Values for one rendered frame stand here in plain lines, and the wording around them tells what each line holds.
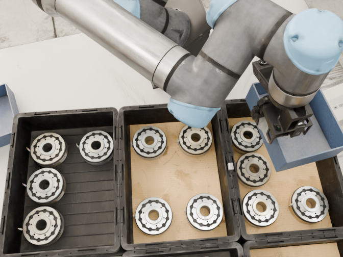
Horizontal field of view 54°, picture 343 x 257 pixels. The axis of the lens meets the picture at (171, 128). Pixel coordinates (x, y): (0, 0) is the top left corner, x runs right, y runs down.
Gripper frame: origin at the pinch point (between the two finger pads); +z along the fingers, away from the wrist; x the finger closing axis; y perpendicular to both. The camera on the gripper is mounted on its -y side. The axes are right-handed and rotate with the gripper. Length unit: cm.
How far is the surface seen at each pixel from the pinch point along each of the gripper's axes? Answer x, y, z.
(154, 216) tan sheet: -31.9, 9.3, 25.8
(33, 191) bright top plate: -63, -5, 19
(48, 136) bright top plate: -57, -21, 20
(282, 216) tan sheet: 3.1, 17.7, 29.9
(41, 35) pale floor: -88, -137, 103
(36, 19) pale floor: -90, -151, 103
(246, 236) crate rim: -9.9, 21.0, 18.3
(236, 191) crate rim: -8.7, 9.7, 18.5
